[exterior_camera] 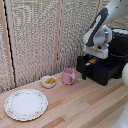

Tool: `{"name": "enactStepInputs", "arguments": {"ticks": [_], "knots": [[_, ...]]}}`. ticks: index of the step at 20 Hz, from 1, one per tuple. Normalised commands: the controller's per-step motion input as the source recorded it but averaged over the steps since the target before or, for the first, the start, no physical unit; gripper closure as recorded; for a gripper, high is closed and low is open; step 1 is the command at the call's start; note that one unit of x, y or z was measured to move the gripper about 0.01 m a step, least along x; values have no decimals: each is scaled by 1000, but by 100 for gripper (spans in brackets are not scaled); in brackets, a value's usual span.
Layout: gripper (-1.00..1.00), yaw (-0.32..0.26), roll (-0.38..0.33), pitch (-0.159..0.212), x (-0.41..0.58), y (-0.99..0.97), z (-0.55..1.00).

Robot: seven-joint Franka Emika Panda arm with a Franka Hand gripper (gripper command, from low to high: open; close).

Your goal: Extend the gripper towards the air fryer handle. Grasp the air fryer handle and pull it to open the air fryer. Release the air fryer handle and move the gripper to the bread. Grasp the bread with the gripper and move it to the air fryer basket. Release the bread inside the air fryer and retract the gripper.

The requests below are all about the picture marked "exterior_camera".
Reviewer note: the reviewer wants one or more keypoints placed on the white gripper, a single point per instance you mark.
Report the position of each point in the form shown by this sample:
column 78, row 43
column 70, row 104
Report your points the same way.
column 96, row 51

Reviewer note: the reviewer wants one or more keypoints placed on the pink mug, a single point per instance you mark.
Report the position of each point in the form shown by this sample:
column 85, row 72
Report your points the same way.
column 68, row 76

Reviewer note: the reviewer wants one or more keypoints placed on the small white bowl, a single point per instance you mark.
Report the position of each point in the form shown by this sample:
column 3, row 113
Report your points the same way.
column 48, row 82

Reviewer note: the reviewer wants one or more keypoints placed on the wooden screen frame post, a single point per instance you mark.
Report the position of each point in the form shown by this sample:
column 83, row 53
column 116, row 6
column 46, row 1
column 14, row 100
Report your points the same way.
column 7, row 43

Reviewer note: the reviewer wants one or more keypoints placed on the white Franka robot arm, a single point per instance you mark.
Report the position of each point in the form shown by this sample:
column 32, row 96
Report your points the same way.
column 100, row 26

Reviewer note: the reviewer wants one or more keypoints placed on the yellow food piece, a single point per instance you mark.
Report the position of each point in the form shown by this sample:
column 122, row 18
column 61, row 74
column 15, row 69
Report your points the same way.
column 49, row 80

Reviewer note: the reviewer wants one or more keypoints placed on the wide woven screen panel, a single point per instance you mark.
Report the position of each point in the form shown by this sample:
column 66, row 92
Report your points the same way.
column 33, row 40

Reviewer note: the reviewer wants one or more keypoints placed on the white plate with floral rim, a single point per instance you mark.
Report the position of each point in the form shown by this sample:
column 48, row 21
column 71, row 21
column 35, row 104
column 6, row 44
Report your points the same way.
column 26, row 104

